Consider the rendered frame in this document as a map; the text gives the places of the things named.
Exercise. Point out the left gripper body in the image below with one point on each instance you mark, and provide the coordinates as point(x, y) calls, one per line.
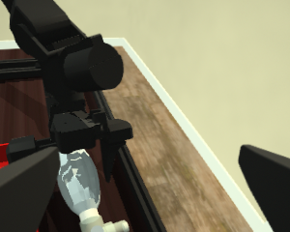
point(25, 146)

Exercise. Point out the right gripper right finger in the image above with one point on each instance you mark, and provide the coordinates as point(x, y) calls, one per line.
point(267, 175)

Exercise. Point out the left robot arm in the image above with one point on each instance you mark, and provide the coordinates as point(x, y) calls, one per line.
point(91, 65)

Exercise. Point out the white resuscitator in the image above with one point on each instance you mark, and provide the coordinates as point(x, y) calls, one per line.
point(79, 184)

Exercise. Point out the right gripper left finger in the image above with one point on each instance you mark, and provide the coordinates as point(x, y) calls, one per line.
point(26, 186)

